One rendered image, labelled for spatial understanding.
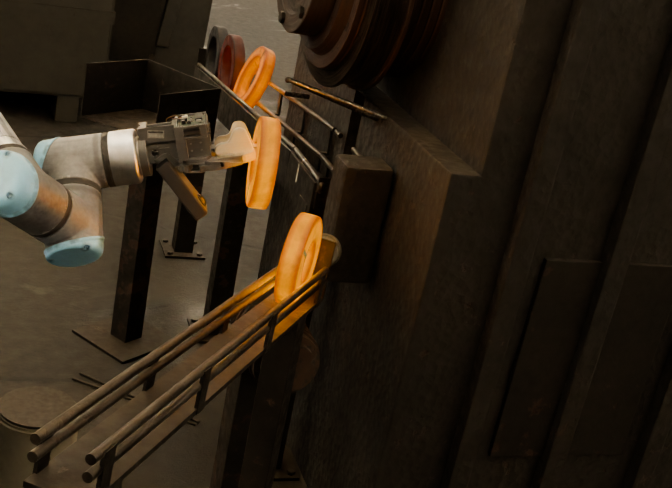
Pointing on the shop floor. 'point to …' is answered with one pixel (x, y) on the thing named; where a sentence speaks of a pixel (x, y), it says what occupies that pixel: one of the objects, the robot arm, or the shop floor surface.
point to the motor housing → (234, 422)
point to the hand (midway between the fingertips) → (263, 152)
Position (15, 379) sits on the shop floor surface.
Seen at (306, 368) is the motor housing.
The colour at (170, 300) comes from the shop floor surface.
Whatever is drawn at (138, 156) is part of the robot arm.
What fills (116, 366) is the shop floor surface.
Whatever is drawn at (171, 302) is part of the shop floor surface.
